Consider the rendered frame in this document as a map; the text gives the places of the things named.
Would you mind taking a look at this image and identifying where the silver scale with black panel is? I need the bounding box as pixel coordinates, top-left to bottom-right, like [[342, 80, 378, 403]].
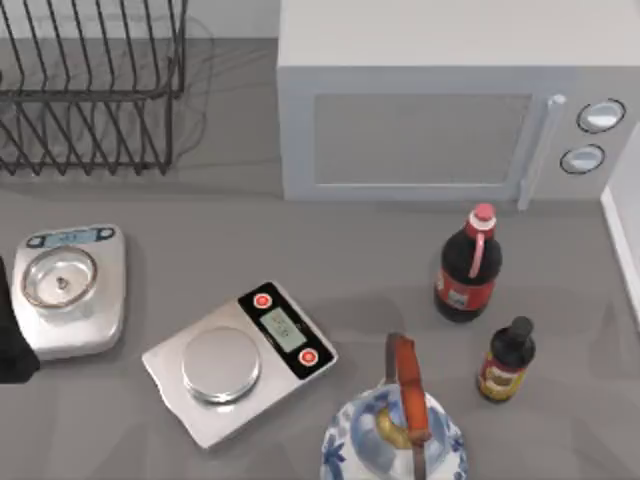
[[141, 280, 340, 450]]

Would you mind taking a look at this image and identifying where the large dark bottle red cap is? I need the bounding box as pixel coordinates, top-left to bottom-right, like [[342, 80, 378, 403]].
[[433, 202, 504, 324]]

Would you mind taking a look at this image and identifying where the small dark bottle black cap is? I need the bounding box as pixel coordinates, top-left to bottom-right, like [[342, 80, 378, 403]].
[[476, 315, 537, 404]]

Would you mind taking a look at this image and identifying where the silver scale with bowl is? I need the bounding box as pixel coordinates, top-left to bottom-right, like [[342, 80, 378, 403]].
[[10, 223, 128, 362]]

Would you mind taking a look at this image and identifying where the pale microwave door handle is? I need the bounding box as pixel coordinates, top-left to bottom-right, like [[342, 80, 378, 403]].
[[517, 94, 568, 211]]

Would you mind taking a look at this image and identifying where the blue and white teapot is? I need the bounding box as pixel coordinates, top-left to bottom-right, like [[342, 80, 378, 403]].
[[319, 331, 470, 480]]

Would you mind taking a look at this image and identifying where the small microwave knob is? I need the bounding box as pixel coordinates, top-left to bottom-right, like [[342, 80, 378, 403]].
[[559, 144, 607, 175]]

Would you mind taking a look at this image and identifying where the black wire dish rack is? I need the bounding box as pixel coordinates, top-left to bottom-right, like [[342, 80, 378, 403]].
[[0, 0, 189, 177]]

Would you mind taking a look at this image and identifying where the large microwave knob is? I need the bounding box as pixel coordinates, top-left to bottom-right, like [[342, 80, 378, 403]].
[[576, 98, 627, 134]]

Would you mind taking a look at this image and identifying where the pale microwave oven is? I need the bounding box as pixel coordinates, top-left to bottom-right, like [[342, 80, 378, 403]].
[[276, 0, 640, 211]]

